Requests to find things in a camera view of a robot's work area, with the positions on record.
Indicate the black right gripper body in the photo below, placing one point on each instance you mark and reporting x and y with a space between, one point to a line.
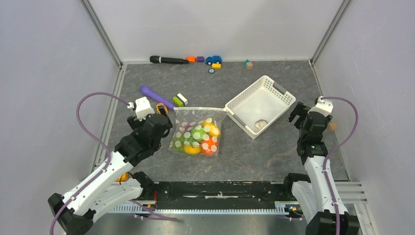
300 109

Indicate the white perforated plastic basket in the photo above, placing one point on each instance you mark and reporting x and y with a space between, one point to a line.
263 99

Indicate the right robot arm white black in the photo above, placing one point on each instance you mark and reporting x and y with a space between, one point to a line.
315 191

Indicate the green blue white brick stack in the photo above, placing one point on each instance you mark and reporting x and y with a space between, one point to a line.
179 100

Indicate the purple toy block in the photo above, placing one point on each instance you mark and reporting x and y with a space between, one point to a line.
200 59

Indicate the white slotted cable duct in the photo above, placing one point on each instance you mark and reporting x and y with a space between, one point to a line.
129 207

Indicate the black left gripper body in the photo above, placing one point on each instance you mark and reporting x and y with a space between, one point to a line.
135 124

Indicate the white toy garlic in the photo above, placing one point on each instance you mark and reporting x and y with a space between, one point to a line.
260 124

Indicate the purple toy microphone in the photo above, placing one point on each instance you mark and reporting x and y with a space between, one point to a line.
146 91

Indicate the blue toy car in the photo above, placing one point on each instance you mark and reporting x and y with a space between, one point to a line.
213 60

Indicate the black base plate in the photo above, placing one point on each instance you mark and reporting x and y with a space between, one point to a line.
216 195

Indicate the wooden toy cube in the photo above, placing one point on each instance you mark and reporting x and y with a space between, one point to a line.
249 65

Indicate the orange toy piece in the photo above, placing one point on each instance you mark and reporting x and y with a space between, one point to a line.
191 59

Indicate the orange toy pumpkin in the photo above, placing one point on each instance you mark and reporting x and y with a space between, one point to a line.
209 147

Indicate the yellow butterfly toy piece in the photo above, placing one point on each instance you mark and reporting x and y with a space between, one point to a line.
162 109

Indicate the black microphone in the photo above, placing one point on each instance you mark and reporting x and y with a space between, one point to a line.
167 60

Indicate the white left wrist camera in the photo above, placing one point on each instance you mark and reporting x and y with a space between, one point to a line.
141 107

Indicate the green toy lettuce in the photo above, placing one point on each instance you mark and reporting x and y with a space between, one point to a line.
198 133

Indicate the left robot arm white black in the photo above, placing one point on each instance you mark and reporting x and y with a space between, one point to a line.
77 210

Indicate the yellow toy brick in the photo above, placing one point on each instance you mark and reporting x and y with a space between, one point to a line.
216 66

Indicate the green toy grapes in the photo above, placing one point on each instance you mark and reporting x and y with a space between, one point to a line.
180 141

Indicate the yellow toy mango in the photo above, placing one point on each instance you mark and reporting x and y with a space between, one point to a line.
211 129

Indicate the light wooden cube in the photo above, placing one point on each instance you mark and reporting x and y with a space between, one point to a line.
332 126

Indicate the clear zip top bag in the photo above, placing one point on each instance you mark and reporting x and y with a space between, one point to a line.
199 115

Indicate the yellow orange toy fruit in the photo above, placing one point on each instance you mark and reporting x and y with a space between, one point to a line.
192 150

